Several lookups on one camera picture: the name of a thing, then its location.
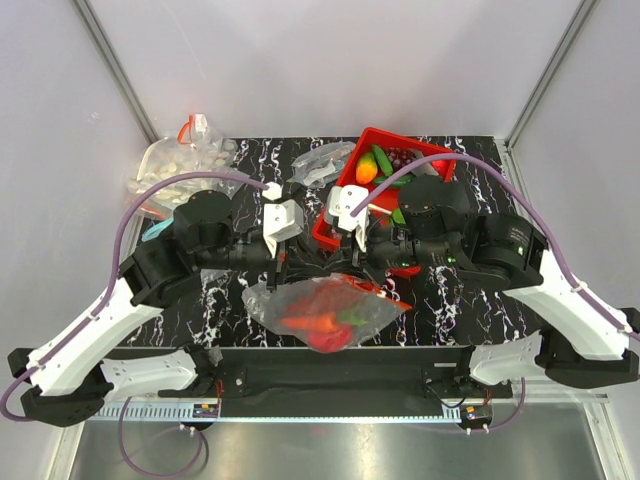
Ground green toy pea pod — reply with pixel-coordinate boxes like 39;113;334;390
371;144;394;177

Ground clear blue-zip bag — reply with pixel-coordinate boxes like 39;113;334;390
141;219;173;242

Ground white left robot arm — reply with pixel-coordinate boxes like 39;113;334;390
8;190;303;427

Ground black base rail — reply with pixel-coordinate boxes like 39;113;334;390
160;347;513;420

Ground purple cable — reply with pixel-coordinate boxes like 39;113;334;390
352;153;640;434
0;172;281;480

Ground red toy bell pepper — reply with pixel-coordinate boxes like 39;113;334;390
307;325;353;353

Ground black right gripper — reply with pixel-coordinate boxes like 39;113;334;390
324;210;459;287

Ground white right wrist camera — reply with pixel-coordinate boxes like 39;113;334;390
324;185;369;252

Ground purple toy grapes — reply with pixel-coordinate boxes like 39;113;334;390
385;147;416;171

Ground grey toy fish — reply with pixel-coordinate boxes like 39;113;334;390
410;149;440;177

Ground green toy cucumber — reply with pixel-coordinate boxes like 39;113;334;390
373;174;415;189

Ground small clear bag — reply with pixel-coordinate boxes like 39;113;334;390
288;141;356;189

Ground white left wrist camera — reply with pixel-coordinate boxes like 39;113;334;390
262;182;304;259

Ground orange toy carrot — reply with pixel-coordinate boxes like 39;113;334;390
281;312;339;333

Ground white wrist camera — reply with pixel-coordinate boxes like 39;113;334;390
262;182;304;259
324;185;369;252

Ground green toy bell pepper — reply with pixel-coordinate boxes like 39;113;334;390
391;208;406;226

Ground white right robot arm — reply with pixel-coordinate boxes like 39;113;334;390
339;176;639;397

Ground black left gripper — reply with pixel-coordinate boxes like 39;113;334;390
197;231;331;293

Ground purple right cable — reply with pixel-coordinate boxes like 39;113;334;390
352;153;640;434

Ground red toy apple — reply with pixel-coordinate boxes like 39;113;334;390
430;160;451;177

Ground clear orange-zip bag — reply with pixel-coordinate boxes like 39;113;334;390
242;274;411;354

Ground red toy lobster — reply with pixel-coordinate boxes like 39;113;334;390
285;276;382;316

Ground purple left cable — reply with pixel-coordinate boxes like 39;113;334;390
0;172;281;480

